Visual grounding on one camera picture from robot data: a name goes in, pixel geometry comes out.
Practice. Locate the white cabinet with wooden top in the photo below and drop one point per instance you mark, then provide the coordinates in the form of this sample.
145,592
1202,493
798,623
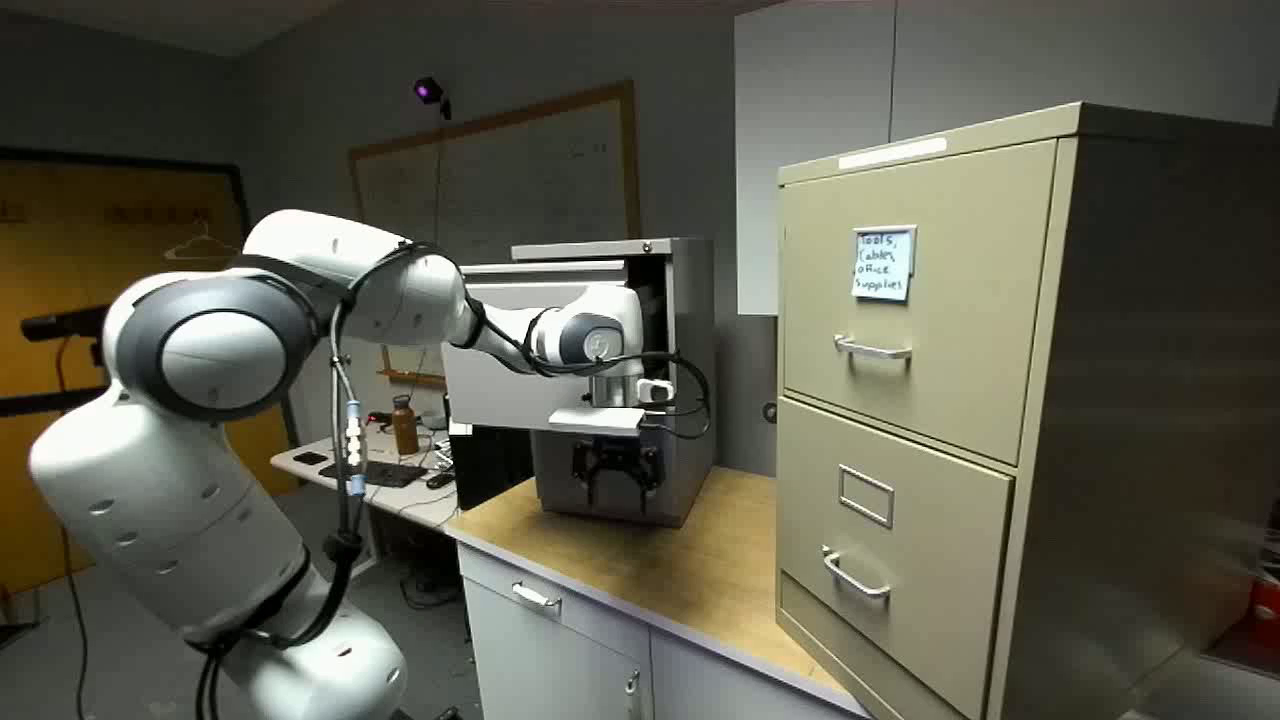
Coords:
640,602

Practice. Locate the red object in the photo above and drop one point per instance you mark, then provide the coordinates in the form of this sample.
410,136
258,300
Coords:
1263,605

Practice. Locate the wood-framed whiteboard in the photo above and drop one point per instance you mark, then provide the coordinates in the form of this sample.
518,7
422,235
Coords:
532,173

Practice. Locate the brown bottle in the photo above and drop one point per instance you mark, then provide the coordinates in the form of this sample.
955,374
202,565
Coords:
404,428

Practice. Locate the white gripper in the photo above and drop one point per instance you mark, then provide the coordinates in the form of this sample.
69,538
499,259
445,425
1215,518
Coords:
602,422

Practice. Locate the camera with purple light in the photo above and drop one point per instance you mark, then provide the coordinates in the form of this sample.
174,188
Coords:
431,94

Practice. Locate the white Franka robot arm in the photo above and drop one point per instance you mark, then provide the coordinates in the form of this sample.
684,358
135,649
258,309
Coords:
174,493

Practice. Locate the black bar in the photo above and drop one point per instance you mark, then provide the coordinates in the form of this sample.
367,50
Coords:
60,324

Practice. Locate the white side table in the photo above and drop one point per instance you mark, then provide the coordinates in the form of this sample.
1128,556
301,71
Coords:
385,483

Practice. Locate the beige drawer with paper note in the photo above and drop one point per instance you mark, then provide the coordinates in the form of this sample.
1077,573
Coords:
934,322

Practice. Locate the yellow door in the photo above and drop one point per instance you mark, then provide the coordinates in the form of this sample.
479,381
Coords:
66,264

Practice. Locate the white paper note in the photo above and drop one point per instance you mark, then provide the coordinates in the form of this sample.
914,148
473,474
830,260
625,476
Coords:
885,260

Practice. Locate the beige filing cabinet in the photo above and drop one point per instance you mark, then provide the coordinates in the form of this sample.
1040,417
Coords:
1065,425

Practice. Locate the beige drawer with label holder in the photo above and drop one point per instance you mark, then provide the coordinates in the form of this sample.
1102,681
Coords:
893,562

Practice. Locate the grey filing cabinet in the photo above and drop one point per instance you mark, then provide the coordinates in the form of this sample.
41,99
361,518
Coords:
681,374

